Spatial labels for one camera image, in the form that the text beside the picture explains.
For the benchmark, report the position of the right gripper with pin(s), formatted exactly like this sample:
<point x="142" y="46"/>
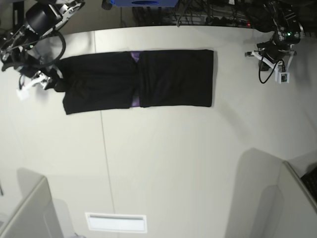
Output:
<point x="29" y="79"/>

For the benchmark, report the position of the black power strip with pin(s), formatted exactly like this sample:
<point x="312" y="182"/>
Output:
<point x="230" y="22"/>

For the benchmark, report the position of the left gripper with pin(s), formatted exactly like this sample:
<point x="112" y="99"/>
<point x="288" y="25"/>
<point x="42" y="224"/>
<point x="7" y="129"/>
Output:
<point x="271" y="54"/>

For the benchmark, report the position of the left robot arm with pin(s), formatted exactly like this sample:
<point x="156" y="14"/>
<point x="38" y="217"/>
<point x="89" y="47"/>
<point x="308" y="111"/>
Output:
<point x="279" y="18"/>

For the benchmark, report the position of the black T-shirt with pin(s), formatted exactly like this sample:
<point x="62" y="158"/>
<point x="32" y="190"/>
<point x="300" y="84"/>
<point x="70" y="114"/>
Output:
<point x="121" y="80"/>

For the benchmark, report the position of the black keyboard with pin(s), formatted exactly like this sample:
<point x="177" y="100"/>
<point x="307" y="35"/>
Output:
<point x="310" y="182"/>

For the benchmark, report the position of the blue box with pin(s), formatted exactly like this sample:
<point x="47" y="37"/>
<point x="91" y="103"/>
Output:
<point x="150" y="3"/>

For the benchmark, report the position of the grey left partition panel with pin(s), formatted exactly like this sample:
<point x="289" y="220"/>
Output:
<point x="35" y="215"/>

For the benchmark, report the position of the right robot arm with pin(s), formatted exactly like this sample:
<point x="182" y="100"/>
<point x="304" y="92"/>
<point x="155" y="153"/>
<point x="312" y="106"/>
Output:
<point x="42" y="21"/>

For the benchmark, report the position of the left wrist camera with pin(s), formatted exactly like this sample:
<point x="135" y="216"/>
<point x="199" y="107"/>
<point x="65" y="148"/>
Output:
<point x="282" y="77"/>

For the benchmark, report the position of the grey partition panel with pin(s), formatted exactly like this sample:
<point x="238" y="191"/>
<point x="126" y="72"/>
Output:
<point x="293" y="213"/>
<point x="35" y="215"/>

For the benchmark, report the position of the grey right partition panel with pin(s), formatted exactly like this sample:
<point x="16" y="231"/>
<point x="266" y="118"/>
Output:
<point x="293" y="213"/>

